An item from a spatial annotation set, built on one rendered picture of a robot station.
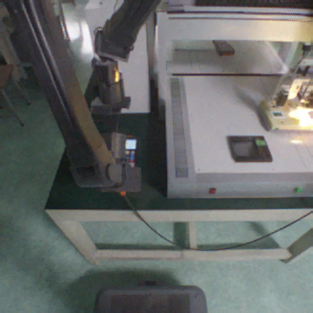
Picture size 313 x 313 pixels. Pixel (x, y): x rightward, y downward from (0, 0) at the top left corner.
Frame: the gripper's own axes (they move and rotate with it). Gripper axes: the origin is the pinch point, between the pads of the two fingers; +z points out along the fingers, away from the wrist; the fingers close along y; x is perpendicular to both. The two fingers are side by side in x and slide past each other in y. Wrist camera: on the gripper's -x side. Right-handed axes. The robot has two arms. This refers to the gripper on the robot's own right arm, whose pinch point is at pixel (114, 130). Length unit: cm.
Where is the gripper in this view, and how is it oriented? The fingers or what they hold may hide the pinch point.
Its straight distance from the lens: 70.8
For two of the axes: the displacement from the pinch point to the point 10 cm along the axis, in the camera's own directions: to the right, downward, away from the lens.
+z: 0.2, 8.2, 5.7
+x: 0.0, 5.7, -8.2
